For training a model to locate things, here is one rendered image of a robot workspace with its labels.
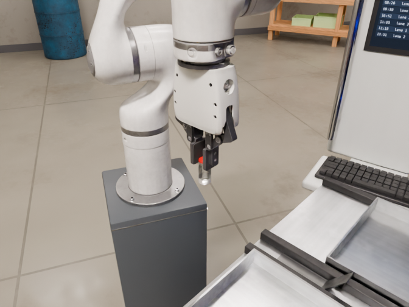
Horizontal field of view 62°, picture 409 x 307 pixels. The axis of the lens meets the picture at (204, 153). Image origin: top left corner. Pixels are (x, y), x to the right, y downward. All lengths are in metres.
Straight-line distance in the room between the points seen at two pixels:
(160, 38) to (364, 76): 0.67
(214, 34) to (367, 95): 0.82
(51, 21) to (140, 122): 4.99
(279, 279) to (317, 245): 0.14
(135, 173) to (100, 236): 1.27
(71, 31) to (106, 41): 5.05
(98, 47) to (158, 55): 0.12
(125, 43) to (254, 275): 0.53
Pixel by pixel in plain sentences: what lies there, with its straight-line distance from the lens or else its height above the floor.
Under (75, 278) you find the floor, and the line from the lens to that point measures 1.96.
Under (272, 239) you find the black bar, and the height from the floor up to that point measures 0.90.
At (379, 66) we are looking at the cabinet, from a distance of 1.18.
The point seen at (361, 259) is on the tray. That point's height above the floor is 0.88.
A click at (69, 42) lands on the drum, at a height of 0.24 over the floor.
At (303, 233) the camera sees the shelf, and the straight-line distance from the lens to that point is 0.82.
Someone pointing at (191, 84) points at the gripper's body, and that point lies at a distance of 0.50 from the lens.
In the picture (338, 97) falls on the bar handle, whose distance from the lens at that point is 1.16.
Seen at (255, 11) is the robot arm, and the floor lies 1.35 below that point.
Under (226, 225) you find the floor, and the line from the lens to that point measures 2.12.
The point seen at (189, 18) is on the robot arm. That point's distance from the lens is 0.45.
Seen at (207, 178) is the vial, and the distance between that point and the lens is 0.58.
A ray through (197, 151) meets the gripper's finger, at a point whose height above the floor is 1.14.
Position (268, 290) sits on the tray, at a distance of 0.69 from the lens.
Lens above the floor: 1.42
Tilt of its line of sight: 30 degrees down
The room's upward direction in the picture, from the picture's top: straight up
